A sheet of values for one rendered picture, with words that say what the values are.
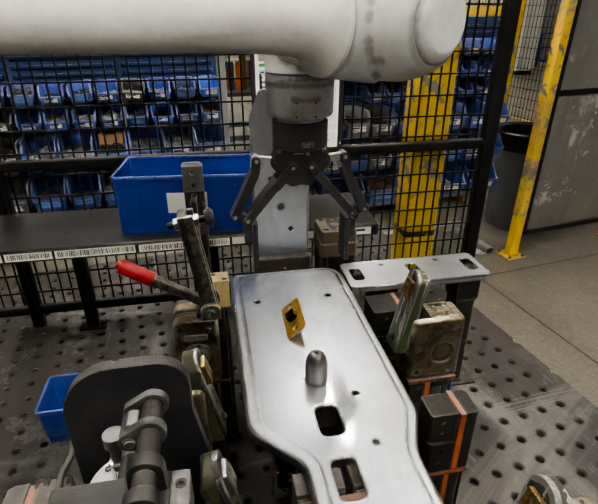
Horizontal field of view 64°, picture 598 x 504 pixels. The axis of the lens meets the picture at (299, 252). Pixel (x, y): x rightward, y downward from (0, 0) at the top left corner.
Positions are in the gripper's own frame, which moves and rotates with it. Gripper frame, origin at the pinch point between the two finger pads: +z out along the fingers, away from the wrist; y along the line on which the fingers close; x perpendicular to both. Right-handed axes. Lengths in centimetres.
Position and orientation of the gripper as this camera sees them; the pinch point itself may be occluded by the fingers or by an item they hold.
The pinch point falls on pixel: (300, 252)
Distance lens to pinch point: 73.0
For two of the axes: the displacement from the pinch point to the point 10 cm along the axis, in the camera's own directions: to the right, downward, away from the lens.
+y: 9.8, -0.8, 1.7
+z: 0.0, 8.9, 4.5
